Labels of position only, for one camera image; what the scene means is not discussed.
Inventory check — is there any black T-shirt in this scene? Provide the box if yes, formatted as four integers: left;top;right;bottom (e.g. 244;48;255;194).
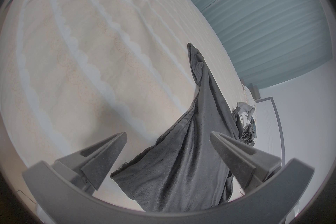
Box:
110;43;238;212

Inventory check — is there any pile of clothes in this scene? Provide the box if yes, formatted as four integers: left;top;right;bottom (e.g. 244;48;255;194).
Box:
232;102;257;146

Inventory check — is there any bed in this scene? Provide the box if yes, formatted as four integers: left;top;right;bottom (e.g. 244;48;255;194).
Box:
0;0;286;211

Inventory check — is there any white printed pillow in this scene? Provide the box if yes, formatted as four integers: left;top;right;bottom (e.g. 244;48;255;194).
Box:
240;82;257;110

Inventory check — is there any blue-green curtain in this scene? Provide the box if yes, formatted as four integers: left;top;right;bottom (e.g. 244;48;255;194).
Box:
135;0;331;87

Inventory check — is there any grey bedside table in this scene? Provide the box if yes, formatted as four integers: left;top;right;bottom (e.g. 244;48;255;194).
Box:
247;83;260;99

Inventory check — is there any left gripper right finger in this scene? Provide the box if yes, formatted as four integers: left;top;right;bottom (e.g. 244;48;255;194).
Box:
210;132;282;189

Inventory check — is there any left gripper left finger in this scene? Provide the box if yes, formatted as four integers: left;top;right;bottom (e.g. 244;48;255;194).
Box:
54;132;128;190

